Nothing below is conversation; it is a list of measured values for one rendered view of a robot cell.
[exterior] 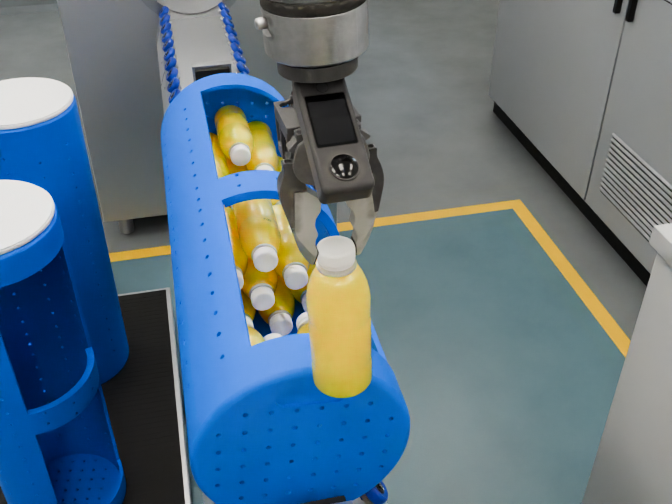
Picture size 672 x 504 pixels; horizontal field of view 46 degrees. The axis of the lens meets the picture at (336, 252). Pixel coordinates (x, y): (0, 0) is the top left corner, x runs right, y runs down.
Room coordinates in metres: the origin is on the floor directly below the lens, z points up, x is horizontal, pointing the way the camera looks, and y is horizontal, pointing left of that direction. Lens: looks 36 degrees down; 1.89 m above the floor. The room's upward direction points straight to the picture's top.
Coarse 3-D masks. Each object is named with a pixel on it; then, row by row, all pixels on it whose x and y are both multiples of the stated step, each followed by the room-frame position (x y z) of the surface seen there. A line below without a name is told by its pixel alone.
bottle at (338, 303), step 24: (312, 288) 0.62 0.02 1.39; (336, 288) 0.61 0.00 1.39; (360, 288) 0.61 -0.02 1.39; (312, 312) 0.61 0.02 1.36; (336, 312) 0.60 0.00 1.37; (360, 312) 0.61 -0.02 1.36; (312, 336) 0.61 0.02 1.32; (336, 336) 0.60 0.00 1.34; (360, 336) 0.61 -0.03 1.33; (312, 360) 0.62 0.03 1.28; (336, 360) 0.60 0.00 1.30; (360, 360) 0.60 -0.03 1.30; (336, 384) 0.60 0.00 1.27; (360, 384) 0.60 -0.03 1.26
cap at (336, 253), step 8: (328, 240) 0.64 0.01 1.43; (336, 240) 0.64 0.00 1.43; (344, 240) 0.64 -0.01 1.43; (320, 248) 0.63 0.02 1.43; (328, 248) 0.63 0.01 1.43; (336, 248) 0.63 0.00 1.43; (344, 248) 0.63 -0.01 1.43; (352, 248) 0.63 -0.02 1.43; (320, 256) 0.62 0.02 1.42; (328, 256) 0.62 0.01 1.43; (336, 256) 0.61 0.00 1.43; (344, 256) 0.62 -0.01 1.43; (352, 256) 0.62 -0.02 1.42; (320, 264) 0.62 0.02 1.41; (328, 264) 0.61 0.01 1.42; (336, 264) 0.61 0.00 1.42; (344, 264) 0.61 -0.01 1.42; (352, 264) 0.62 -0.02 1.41
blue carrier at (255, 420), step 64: (192, 128) 1.30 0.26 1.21; (192, 192) 1.10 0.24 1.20; (256, 192) 1.05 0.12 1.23; (192, 256) 0.94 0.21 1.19; (192, 320) 0.81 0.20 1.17; (256, 320) 1.05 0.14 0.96; (192, 384) 0.71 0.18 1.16; (256, 384) 0.64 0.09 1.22; (384, 384) 0.68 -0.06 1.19; (192, 448) 0.63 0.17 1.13; (256, 448) 0.64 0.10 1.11; (320, 448) 0.65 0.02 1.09; (384, 448) 0.67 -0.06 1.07
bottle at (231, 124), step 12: (228, 108) 1.47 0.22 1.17; (240, 108) 1.49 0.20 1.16; (216, 120) 1.45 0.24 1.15; (228, 120) 1.41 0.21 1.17; (240, 120) 1.42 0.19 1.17; (228, 132) 1.36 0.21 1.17; (240, 132) 1.36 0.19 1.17; (228, 144) 1.34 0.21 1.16; (252, 144) 1.36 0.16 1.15; (228, 156) 1.34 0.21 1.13
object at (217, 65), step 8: (192, 64) 1.90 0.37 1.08; (200, 64) 1.90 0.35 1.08; (208, 64) 1.90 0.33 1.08; (216, 64) 1.90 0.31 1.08; (224, 64) 1.90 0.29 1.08; (192, 72) 1.89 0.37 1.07; (200, 72) 1.87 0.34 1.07; (208, 72) 1.88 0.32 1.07; (216, 72) 1.88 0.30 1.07; (224, 72) 1.89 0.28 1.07
